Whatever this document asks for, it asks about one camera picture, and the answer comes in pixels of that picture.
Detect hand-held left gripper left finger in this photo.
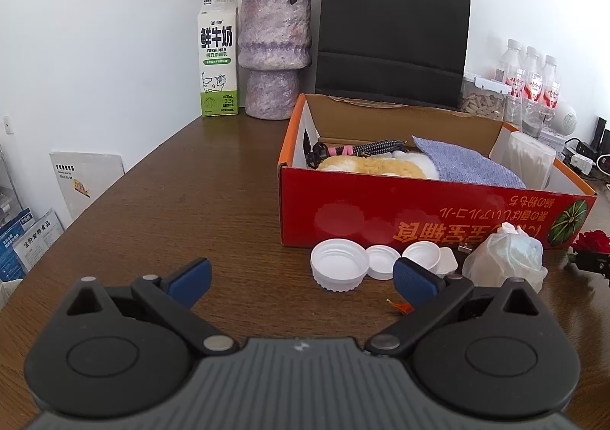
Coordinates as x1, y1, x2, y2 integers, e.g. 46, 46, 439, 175
64, 257, 239, 357

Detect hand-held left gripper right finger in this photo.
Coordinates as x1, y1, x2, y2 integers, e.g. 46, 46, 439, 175
364, 257, 541, 357

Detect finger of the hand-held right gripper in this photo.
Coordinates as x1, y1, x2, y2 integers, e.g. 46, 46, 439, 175
567, 251, 610, 289

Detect red artificial rose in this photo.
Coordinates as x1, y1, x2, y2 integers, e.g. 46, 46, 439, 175
569, 230, 610, 255

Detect large white ribbed cap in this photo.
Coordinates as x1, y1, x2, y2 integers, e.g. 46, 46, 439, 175
310, 239, 371, 292

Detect red cardboard box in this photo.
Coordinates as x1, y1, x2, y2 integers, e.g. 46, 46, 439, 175
276, 93, 598, 250

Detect pale plastic bag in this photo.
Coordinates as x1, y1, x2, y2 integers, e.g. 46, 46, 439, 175
461, 221, 549, 294

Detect yellow white plush toy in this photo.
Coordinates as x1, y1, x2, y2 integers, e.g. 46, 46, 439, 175
316, 151, 439, 180

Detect purple cloth pouch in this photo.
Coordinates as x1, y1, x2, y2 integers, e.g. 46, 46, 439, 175
411, 135, 527, 190

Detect clear cotton swab box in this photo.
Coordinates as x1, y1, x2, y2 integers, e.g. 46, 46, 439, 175
488, 131, 558, 193

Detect cable with pink tie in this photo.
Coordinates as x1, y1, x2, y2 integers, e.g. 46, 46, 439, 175
305, 138, 408, 168

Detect clear seed container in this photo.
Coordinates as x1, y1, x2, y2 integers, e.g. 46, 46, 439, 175
460, 72, 510, 121

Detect white charger plug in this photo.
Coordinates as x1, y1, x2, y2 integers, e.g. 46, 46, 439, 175
565, 149, 596, 173

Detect black upright device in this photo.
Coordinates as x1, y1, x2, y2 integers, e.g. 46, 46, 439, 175
591, 116, 610, 159

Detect white tin box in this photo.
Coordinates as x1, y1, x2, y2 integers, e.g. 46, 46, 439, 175
541, 127, 569, 152

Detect white flat board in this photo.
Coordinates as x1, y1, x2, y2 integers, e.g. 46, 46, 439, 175
49, 151, 125, 227

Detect white round speaker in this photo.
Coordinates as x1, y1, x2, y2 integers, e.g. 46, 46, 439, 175
555, 101, 578, 135

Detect clear glass jar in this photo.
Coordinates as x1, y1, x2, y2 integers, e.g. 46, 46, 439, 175
502, 94, 556, 140

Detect blue white printed box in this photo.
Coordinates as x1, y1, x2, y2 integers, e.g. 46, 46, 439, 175
0, 208, 65, 281

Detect water bottle with red label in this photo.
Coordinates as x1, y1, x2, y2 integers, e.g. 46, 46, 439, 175
493, 38, 525, 99
541, 55, 562, 109
522, 46, 545, 102

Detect white milk carton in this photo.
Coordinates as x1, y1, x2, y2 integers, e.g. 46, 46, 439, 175
197, 0, 239, 117

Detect purple stone vase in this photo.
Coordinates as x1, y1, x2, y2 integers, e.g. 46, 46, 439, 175
237, 0, 313, 121

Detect black paper bag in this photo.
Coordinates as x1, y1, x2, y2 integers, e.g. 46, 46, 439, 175
315, 0, 472, 111

